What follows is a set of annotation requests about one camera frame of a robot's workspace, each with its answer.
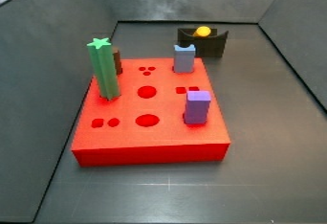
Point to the black curved fixture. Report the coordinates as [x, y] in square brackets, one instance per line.
[209, 46]

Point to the brown cylinder peg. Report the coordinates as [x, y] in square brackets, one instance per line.
[117, 60]

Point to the red peg board block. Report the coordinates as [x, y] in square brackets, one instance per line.
[139, 128]

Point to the green star peg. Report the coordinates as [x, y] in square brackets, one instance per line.
[102, 58]

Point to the yellow oval peg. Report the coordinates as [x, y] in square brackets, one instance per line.
[202, 31]

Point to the blue notched peg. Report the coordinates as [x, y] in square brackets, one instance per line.
[183, 59]

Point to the purple square peg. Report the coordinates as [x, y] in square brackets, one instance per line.
[197, 107]

